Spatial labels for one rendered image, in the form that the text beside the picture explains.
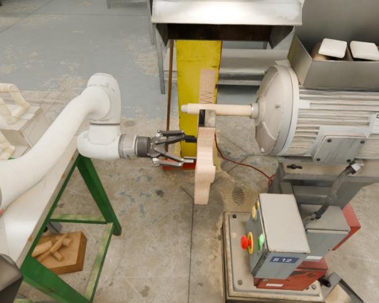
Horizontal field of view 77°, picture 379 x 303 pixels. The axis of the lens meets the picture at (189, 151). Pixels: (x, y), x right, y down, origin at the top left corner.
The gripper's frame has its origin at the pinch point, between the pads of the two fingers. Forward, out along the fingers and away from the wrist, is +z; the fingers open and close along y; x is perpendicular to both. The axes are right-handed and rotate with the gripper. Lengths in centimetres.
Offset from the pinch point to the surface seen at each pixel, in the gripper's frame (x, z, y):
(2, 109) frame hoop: 7, -68, -9
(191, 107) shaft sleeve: 19.5, -1.8, -4.2
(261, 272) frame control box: 4.2, 19.4, 37.3
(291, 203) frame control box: 13.4, 25.7, 20.4
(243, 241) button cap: 3.0, 15.1, 29.7
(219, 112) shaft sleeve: 18.9, 6.3, -3.4
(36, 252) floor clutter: -81, -94, 37
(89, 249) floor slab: -102, -71, 33
